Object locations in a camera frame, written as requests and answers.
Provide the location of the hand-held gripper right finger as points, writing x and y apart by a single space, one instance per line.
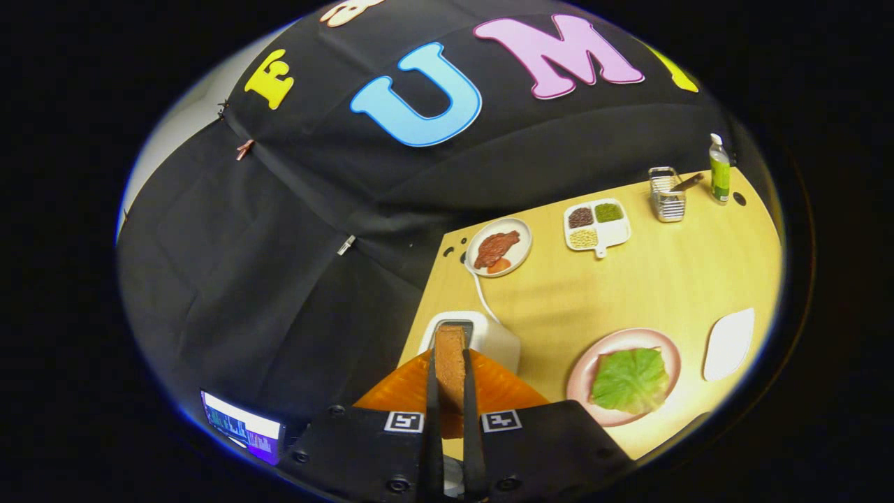
472 433

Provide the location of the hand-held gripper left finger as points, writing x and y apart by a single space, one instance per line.
433 419

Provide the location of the white bread slice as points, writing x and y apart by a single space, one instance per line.
450 370

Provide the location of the green lettuce leaf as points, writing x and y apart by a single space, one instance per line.
628 381

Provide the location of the white toaster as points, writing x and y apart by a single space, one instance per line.
499 342

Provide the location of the orange carrot slice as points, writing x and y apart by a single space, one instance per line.
499 266

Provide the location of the pink round plate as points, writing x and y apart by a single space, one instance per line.
628 339

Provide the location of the brown meat piece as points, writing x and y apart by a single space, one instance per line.
496 246

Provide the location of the white round meat plate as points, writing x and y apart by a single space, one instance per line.
522 255

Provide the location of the computer monitor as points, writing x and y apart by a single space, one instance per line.
241 426

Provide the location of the silver clip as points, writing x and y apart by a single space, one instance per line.
346 245

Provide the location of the black backdrop cloth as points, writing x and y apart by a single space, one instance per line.
279 279

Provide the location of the pile of yellow beans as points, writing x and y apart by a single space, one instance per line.
584 238

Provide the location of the pile of dark beans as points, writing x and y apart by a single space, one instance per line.
581 217

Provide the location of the white divided dish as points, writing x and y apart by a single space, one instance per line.
614 235

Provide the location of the pile of green beans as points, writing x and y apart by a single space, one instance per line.
609 212

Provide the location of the white squarish plate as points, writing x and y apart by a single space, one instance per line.
730 346

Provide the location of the copper clip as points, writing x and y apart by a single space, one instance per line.
245 149

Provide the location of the green label plastic bottle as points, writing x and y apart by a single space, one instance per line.
720 175

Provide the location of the black binder clip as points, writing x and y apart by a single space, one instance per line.
223 109

